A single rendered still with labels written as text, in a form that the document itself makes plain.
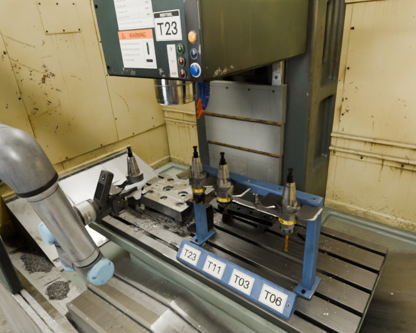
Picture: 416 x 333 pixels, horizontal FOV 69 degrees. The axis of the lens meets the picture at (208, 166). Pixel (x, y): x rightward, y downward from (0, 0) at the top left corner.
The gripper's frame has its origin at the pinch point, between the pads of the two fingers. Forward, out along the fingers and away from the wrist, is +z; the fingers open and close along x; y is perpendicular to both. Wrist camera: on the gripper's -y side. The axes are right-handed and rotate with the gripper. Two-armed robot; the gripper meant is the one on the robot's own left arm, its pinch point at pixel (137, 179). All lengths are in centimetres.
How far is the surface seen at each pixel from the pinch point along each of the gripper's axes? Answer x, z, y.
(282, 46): 33, 48, -40
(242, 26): 33, 22, -48
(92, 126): -101, 42, 7
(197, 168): 23.2, 7.7, -6.9
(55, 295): -33, -30, 52
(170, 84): 4.6, 18.0, -30.8
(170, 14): 22, 4, -52
